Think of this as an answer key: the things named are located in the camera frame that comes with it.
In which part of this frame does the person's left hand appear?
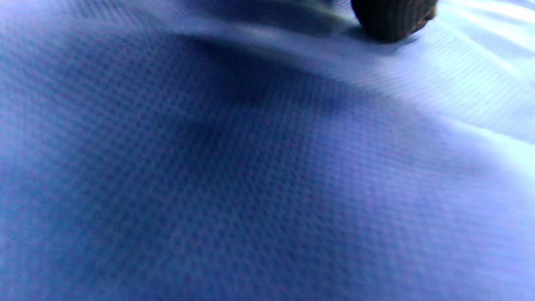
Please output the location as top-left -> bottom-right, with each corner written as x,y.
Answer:
350,0 -> 438,43

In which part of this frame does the blue t-shirt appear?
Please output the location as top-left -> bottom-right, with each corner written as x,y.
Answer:
0,0 -> 535,301

